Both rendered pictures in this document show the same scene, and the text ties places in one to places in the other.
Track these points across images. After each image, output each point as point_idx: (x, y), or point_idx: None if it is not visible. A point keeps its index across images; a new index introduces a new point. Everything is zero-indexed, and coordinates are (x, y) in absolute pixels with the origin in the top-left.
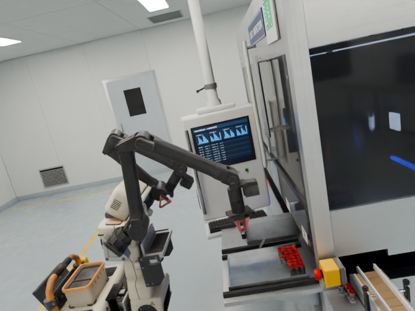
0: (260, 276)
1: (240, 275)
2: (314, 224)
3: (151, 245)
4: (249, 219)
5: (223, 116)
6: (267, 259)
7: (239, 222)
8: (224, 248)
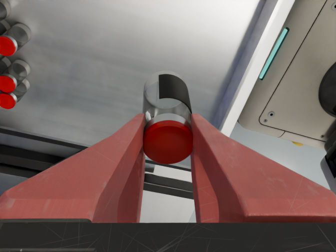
0: (131, 14)
1: (198, 57)
2: None
3: None
4: (33, 177)
5: None
6: (73, 93)
7: (231, 181)
8: (188, 205)
